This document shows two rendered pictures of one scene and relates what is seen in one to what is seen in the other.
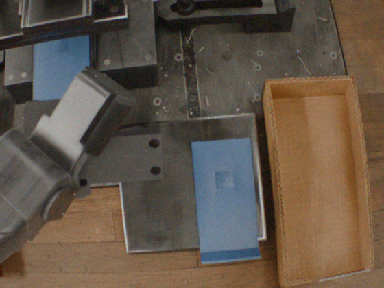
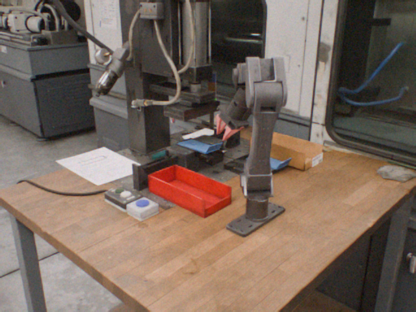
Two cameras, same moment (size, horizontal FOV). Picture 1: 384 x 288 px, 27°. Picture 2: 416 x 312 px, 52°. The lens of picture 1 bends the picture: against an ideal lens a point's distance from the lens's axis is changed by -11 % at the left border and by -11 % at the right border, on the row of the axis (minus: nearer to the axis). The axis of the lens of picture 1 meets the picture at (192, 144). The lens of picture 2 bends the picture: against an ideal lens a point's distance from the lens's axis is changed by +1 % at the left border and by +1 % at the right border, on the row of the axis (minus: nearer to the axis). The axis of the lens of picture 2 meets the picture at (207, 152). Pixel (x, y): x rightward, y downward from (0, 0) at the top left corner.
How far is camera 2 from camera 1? 136 cm
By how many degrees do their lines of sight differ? 58
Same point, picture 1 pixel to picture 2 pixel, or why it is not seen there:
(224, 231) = (275, 164)
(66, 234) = (237, 186)
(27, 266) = (235, 197)
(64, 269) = not seen: hidden behind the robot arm
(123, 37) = (208, 140)
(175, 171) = not seen: hidden behind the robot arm
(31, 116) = (222, 108)
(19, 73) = (187, 152)
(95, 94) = not seen: hidden behind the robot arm
